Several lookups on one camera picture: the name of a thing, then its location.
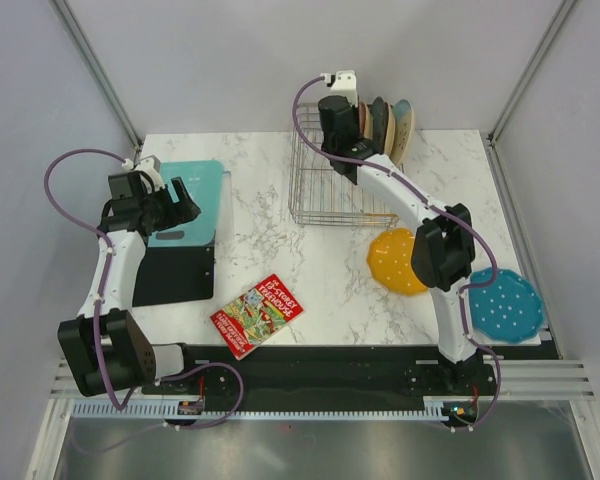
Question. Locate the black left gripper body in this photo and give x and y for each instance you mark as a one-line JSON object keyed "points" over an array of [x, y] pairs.
{"points": [[153, 203]]}

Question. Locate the wire dish rack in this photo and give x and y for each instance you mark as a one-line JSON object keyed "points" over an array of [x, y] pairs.
{"points": [[318, 195]]}

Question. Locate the pink polka dot plate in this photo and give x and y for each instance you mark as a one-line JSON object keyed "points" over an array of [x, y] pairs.
{"points": [[362, 118]]}

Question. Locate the orange polka dot plate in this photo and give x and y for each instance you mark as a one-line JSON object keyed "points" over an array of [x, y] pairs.
{"points": [[389, 262]]}

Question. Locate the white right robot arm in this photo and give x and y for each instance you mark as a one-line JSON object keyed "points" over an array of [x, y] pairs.
{"points": [[365, 144]]}

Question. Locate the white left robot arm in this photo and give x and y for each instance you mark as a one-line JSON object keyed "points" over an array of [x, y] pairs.
{"points": [[104, 347]]}

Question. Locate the teal cutting board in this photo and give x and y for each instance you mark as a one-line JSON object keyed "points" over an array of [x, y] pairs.
{"points": [[203, 180]]}

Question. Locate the black mat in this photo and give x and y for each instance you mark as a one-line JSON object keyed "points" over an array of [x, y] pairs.
{"points": [[169, 275]]}

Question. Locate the red children's book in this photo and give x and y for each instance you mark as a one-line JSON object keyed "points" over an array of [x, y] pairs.
{"points": [[256, 315]]}

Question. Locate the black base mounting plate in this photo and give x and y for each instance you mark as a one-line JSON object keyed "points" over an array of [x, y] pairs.
{"points": [[332, 378]]}

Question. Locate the beige illustrated plate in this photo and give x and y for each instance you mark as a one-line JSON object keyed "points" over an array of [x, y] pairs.
{"points": [[369, 126]]}

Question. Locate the dark teal plate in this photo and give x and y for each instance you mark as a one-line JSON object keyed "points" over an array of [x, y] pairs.
{"points": [[380, 113]]}

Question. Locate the cream and blue plate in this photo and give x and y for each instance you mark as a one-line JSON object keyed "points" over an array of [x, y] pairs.
{"points": [[404, 116]]}

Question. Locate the blue polka dot plate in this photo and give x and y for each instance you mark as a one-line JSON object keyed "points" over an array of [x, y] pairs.
{"points": [[509, 310]]}

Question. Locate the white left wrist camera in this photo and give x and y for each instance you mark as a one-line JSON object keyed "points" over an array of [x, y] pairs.
{"points": [[149, 170]]}

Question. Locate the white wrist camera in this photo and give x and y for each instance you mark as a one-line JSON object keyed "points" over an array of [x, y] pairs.
{"points": [[149, 170], [343, 83]]}

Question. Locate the white slotted cable duct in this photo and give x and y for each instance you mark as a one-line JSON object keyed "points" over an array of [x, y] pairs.
{"points": [[173, 409]]}

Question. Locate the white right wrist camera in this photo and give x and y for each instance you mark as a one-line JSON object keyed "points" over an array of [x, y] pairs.
{"points": [[343, 83]]}

